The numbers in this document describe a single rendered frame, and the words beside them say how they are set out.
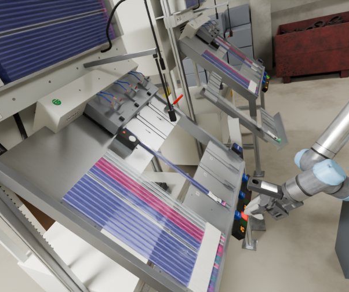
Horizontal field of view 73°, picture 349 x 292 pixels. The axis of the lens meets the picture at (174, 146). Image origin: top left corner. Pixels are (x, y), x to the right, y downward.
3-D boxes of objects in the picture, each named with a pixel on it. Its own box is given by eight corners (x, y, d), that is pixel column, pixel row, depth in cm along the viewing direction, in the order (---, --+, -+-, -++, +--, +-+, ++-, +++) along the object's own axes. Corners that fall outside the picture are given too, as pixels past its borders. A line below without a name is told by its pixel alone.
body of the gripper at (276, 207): (275, 222, 82) (304, 209, 74) (256, 208, 82) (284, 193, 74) (275, 205, 88) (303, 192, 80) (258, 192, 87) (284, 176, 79)
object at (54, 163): (175, 123, 115) (181, 116, 112) (94, 238, 66) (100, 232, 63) (121, 80, 112) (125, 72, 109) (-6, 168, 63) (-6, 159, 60)
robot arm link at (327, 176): (353, 184, 66) (335, 176, 63) (318, 200, 73) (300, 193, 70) (341, 161, 71) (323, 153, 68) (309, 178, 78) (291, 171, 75)
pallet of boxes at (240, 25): (254, 71, 436) (249, 3, 379) (255, 86, 376) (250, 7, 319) (195, 81, 475) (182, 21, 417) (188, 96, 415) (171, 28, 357)
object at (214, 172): (237, 165, 117) (241, 161, 115) (202, 309, 68) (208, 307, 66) (207, 142, 115) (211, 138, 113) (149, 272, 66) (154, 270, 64)
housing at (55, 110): (127, 87, 113) (139, 64, 104) (53, 144, 77) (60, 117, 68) (113, 77, 113) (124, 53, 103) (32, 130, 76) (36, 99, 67)
